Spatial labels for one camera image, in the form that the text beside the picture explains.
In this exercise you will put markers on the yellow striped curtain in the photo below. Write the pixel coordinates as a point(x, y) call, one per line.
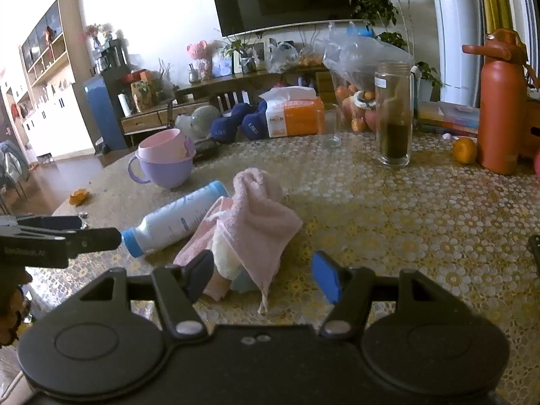
point(502, 0)

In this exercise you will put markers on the plant in white pot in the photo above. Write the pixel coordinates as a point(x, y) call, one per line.
point(428, 80)

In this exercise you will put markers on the clear drinking glass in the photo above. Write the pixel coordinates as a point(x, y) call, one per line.
point(332, 128)

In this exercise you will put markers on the pink pig toy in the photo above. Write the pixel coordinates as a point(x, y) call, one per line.
point(200, 57)

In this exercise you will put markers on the wooden sideboard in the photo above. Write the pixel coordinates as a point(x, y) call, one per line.
point(143, 121)

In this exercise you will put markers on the pink towel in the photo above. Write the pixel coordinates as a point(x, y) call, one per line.
point(253, 223)

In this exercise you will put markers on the plastic bag of fruit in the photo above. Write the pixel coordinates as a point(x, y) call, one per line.
point(358, 63)

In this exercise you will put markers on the tangerine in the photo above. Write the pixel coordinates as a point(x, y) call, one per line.
point(465, 151)

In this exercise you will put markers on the stack of books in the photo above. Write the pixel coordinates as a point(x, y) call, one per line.
point(449, 118)

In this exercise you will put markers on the pale green teapot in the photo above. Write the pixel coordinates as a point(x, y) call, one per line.
point(206, 119)

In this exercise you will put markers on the pink plastic bowl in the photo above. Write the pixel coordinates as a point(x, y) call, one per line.
point(162, 145)

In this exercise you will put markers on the person's left hand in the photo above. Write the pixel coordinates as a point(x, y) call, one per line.
point(10, 293)

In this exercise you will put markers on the small potted plant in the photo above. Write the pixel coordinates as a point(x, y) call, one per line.
point(242, 52)

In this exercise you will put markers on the grey jacket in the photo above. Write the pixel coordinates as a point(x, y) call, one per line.
point(12, 164)

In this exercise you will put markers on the orange tissue pack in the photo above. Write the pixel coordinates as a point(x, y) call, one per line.
point(295, 116)

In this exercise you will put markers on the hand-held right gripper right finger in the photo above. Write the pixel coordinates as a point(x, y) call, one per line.
point(325, 276)

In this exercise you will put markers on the black coffee machine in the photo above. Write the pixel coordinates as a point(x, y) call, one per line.
point(112, 57)

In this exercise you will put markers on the black television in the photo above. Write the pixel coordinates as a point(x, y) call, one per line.
point(287, 0)

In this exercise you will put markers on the white shelf cabinet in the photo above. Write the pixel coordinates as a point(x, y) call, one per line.
point(50, 101)

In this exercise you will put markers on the white standing air conditioner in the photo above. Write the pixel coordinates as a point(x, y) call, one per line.
point(457, 33)

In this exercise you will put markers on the purple mug with pink cup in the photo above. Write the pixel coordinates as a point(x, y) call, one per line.
point(168, 175)

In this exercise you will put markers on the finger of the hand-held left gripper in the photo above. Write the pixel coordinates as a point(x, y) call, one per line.
point(40, 222)
point(95, 239)

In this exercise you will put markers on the orange water bottle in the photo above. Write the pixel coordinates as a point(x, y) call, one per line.
point(500, 114)

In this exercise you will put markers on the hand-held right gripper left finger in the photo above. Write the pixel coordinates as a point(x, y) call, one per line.
point(201, 273)

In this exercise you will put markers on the orange peel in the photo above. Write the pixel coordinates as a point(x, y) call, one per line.
point(78, 197)

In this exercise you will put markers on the small foil scrap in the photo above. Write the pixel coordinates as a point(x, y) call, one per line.
point(83, 218)

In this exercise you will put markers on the white bottle with blue cap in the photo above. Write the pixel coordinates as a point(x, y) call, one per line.
point(168, 223)

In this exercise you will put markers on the glass jar with dark liquid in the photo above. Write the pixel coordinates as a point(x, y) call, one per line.
point(393, 135)

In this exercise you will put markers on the wooden chair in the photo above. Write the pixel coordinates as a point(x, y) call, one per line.
point(230, 95)

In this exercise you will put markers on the tall green houseplant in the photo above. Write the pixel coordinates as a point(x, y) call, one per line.
point(379, 0)

